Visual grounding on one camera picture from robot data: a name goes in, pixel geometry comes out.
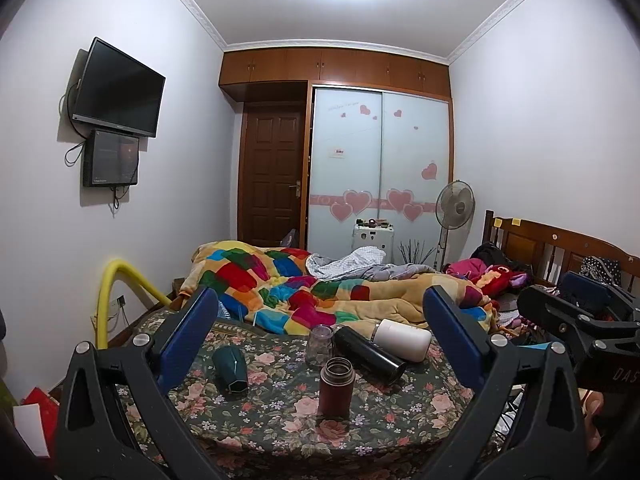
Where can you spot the person's right hand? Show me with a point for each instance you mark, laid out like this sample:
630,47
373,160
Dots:
594,420

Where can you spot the red plush toy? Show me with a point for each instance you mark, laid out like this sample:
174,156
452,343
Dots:
500,277

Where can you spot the clear glass cup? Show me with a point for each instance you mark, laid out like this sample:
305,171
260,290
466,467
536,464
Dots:
320,347

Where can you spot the yellow foam pipe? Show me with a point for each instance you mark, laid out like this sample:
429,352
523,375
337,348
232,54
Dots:
107,290

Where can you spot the black decorative twigs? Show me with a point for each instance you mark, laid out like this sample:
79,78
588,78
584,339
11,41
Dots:
415,252

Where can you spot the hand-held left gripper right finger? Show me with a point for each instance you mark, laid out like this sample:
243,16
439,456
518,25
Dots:
456,341

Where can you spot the brown overhead cabinets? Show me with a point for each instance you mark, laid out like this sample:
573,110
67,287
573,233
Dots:
330,67

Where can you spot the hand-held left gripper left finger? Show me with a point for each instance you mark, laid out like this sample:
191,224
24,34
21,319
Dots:
187,332

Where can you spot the wall-mounted black television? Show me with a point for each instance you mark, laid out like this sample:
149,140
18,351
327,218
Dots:
119,89

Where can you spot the red-brown thermos bottle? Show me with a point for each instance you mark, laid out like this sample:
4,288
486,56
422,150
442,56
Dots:
336,390

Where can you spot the white thermos bottle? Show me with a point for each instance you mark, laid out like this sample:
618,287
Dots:
402,340

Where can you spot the standing electric fan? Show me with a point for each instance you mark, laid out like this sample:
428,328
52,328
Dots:
454,205

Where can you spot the small black wall monitor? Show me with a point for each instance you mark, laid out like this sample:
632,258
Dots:
111,157

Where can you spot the black thermos bottle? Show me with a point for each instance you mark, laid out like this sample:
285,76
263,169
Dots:
367,355

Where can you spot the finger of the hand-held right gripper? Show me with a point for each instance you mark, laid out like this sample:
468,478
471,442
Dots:
590,287
555,309

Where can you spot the colourful patchwork blanket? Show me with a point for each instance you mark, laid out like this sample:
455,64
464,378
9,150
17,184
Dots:
280,285

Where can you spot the pink clothes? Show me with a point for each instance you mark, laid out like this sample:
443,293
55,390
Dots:
465,267

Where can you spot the wall socket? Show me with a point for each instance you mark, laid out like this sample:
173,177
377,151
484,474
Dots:
121,302

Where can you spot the grey checked quilt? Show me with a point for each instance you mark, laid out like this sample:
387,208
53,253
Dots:
360,264

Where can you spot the brown wooden door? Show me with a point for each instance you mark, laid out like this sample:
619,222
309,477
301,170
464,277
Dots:
272,175

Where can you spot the wooden bed headboard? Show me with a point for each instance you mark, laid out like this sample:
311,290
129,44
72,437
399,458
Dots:
545,245

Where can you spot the floral bed sheet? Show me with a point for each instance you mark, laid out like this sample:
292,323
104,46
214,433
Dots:
280,430

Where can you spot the white paper sheet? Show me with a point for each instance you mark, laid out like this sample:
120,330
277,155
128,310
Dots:
30,430

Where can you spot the white box appliance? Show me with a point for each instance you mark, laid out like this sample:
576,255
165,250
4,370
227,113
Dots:
372,245

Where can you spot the black dotted bag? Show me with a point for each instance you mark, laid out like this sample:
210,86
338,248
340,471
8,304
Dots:
600,269

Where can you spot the wardrobe with heart stickers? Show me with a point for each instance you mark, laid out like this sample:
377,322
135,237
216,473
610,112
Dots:
380,160

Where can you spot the red paper bag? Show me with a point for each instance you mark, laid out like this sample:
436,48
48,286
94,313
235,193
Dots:
42,402

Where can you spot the dark green cup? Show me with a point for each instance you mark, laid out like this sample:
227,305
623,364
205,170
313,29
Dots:
230,371

